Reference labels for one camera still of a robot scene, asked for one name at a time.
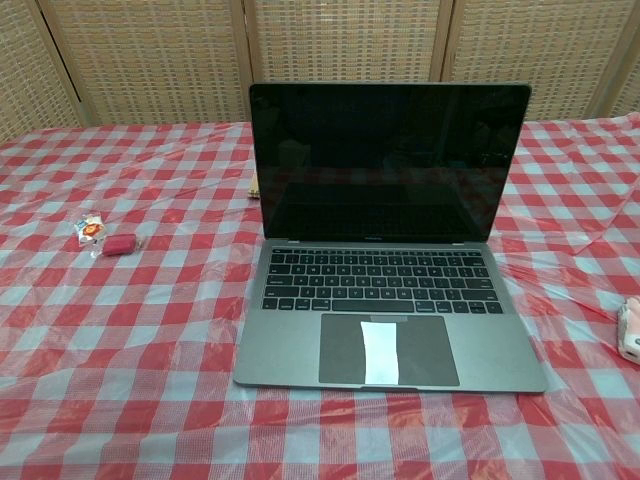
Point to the grey laptop with black screen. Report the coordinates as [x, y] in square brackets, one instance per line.
[390, 280]

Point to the red white checkered tablecloth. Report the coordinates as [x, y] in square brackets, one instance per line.
[125, 325]

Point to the small brown wooden object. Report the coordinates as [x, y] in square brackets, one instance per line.
[254, 190]

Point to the small red case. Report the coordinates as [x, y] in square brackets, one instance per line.
[118, 246]

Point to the clear wrapped candy packet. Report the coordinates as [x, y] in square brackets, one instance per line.
[91, 228]

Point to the woven bamboo folding screen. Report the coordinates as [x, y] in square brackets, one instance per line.
[160, 55]

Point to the pink white plush pouch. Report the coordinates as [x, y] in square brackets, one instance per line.
[631, 327]

